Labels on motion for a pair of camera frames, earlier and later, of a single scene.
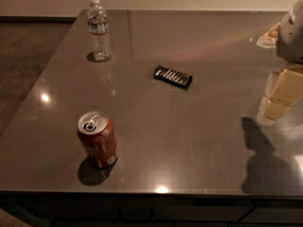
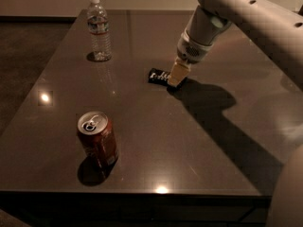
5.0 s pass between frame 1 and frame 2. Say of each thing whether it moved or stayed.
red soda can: stayed
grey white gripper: moved
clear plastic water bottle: stayed
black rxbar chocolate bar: moved
